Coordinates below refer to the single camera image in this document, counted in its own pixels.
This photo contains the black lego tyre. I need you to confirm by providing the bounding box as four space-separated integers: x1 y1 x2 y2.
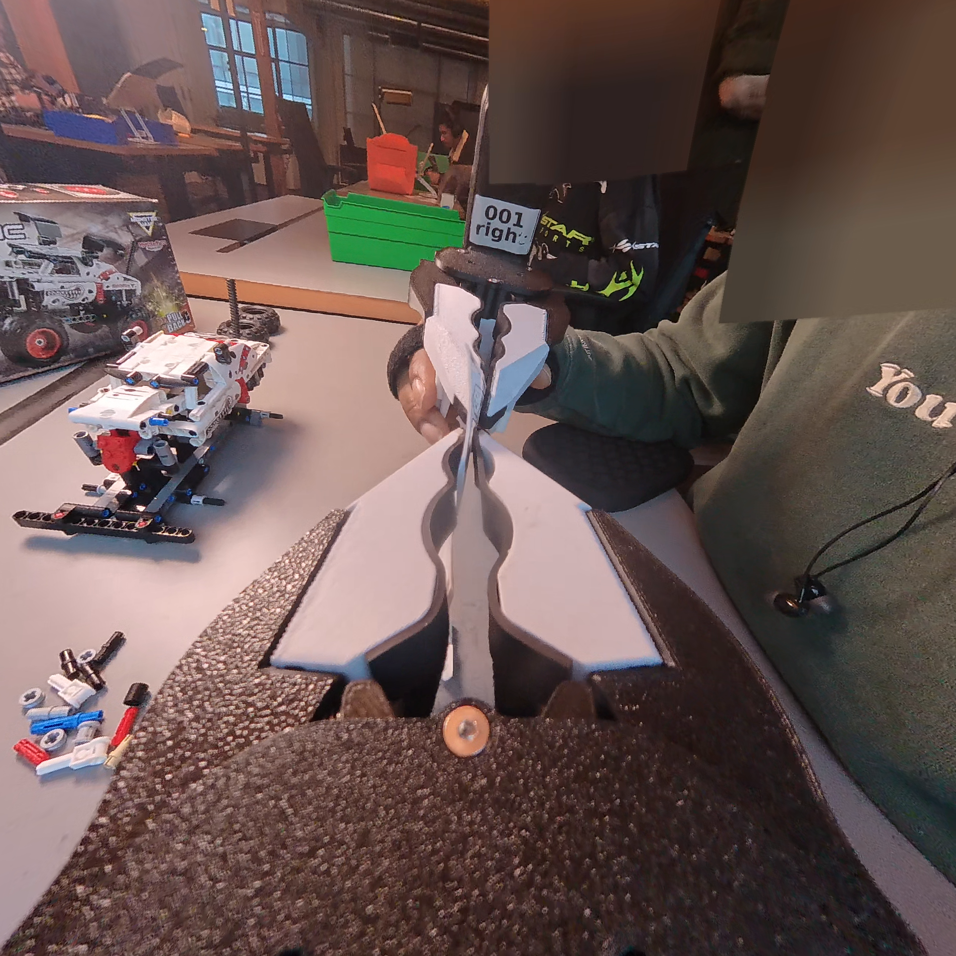
217 281 282 339

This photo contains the long wooden workbench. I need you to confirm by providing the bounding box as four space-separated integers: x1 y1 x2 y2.
0 119 292 221

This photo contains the paned window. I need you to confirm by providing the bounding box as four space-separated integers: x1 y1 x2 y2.
198 7 315 135

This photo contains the green plastic bin stack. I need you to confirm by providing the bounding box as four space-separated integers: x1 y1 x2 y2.
321 188 466 273

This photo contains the pile of small lego pieces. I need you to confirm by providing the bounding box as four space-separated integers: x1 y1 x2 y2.
12 631 152 776

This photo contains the lego set box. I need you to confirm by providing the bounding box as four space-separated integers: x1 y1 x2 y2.
0 183 197 385

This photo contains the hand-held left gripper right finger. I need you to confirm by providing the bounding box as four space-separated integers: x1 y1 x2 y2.
475 432 667 671

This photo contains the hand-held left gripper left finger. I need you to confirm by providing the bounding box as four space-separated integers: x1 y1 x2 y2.
269 437 466 671

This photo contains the white lego truck model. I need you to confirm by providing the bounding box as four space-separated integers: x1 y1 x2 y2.
12 331 286 545

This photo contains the orange plastic bin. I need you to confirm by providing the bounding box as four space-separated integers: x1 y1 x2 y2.
366 133 419 197

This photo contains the person's green sweatshirt torso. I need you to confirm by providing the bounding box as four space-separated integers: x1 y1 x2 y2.
691 302 956 863

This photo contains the blue plastic tray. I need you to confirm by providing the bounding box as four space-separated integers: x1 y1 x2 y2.
41 108 180 146

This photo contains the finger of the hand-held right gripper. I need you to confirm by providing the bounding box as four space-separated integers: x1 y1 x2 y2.
422 282 488 427
478 301 552 434

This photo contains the black cord with toggle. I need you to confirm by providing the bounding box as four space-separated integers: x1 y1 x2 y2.
773 463 956 618

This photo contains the person's right hand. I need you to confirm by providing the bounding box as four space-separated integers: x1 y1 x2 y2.
398 347 560 443

